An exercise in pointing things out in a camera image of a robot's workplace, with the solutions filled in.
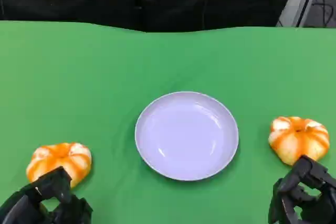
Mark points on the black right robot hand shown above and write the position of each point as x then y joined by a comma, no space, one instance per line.
312,179

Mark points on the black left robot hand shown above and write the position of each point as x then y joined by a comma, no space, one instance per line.
25,203

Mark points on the lilac plate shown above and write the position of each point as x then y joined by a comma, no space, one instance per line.
186,136

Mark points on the green table cloth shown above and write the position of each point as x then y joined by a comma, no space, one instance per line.
105,77

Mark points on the silver metal frame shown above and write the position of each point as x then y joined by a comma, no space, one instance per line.
294,3

